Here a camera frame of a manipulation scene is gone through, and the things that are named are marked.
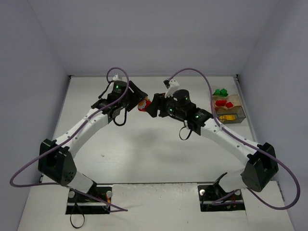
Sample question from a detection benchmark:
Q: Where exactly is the small red lego piece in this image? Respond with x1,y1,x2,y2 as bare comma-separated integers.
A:
225,102,234,108

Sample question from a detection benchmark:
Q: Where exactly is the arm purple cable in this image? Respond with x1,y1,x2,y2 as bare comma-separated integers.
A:
165,68,301,211
9,67,130,214

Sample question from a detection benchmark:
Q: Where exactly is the red round flower lego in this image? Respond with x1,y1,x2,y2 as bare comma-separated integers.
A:
137,99,151,112

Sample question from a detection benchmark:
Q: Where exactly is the green sloped lego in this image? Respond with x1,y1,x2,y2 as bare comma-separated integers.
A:
213,89,220,96

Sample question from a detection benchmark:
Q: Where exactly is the red stepped lego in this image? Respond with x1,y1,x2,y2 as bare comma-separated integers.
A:
215,100,227,107

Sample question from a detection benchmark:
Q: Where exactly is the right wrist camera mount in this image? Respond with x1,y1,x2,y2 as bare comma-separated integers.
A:
163,79,180,98

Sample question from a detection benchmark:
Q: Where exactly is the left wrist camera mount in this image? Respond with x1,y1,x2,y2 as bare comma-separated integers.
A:
112,74,122,81

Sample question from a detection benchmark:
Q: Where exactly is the green square lego brick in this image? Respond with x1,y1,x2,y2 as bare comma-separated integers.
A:
220,88,229,97

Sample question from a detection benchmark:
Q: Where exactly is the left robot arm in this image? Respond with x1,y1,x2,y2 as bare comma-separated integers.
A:
38,80,148,195

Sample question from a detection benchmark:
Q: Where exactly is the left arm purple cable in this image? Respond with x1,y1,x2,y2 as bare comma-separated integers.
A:
9,67,130,214

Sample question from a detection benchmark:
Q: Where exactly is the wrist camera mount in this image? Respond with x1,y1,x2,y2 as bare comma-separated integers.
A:
112,74,122,81
163,79,180,98

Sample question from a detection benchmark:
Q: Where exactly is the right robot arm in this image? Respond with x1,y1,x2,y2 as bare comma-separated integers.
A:
145,90,278,193

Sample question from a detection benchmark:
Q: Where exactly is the yellow striped lego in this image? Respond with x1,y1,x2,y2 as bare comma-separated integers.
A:
219,115,236,121

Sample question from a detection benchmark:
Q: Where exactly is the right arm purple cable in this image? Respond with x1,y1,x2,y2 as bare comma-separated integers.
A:
165,68,301,211

